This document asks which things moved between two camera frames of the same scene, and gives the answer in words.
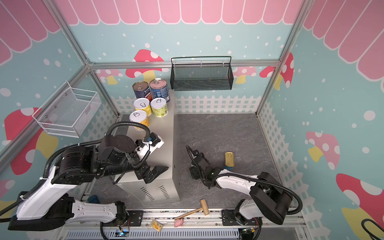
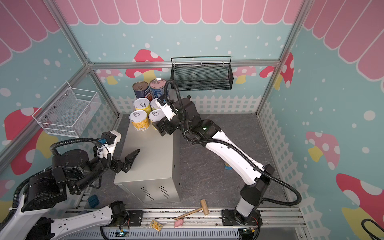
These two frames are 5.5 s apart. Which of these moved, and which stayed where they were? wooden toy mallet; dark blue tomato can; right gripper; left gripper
Moved: left gripper; right gripper
Stayed: dark blue tomato can; wooden toy mallet
